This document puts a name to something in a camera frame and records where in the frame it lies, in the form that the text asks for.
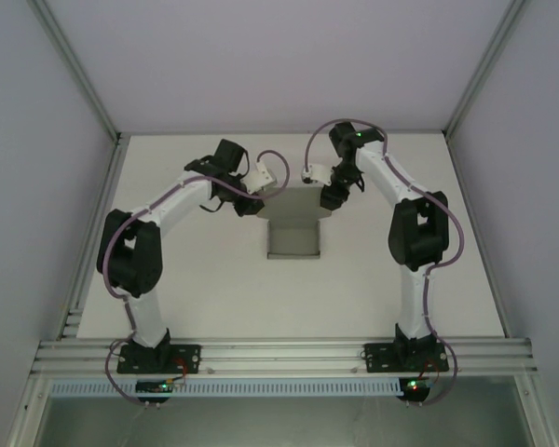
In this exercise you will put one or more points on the grey cardboard paper box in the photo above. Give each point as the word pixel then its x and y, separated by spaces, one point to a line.
pixel 291 233

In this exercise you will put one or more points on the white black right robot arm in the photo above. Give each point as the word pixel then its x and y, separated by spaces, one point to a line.
pixel 417 233

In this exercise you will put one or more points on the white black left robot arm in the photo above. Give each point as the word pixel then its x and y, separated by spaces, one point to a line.
pixel 130 256

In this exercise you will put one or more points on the aluminium table side rail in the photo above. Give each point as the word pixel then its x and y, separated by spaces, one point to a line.
pixel 482 242
pixel 91 242

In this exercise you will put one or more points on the aluminium frame post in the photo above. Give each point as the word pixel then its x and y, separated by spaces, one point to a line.
pixel 486 65
pixel 77 70

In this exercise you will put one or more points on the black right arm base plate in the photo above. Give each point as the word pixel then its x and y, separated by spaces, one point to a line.
pixel 377 356

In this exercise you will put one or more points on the aluminium mounting rail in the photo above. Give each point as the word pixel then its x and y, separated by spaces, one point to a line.
pixel 279 356

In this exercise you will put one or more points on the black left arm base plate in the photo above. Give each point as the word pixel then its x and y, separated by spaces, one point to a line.
pixel 186 356

